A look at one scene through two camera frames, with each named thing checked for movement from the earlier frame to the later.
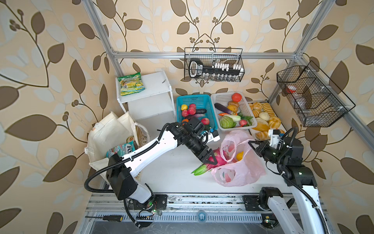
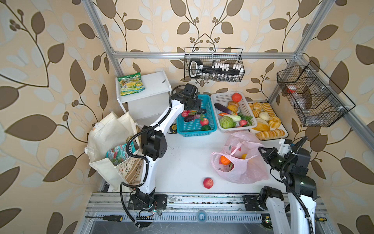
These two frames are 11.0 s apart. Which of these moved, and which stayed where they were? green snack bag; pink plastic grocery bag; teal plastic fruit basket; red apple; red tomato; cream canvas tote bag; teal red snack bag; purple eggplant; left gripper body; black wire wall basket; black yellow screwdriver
Moved: red apple; left gripper body; pink plastic grocery bag
Stayed: cream canvas tote bag; purple eggplant; black yellow screwdriver; teal red snack bag; red tomato; green snack bag; teal plastic fruit basket; black wire wall basket
